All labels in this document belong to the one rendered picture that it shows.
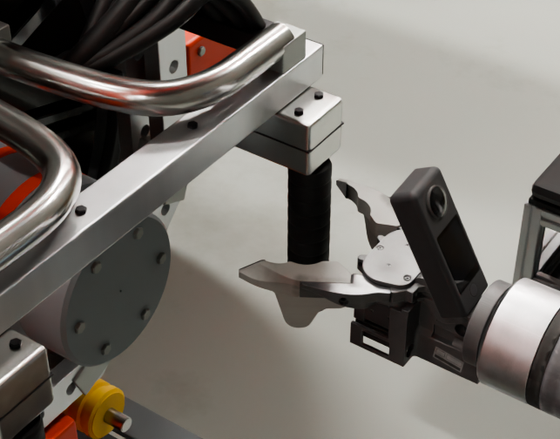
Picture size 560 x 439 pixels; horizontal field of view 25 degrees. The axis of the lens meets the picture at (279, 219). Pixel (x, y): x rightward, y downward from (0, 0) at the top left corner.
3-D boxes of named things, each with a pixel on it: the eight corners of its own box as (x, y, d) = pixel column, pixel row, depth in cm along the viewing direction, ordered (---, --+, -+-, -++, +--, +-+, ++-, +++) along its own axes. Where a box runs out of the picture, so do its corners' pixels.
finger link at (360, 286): (300, 310, 100) (411, 308, 100) (300, 295, 99) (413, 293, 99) (298, 271, 104) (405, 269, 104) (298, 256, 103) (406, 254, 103)
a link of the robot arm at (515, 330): (533, 342, 92) (587, 271, 98) (473, 316, 94) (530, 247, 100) (518, 427, 98) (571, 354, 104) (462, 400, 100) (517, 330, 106)
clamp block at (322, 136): (252, 112, 107) (251, 58, 104) (342, 148, 103) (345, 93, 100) (216, 141, 104) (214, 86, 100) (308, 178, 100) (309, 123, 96)
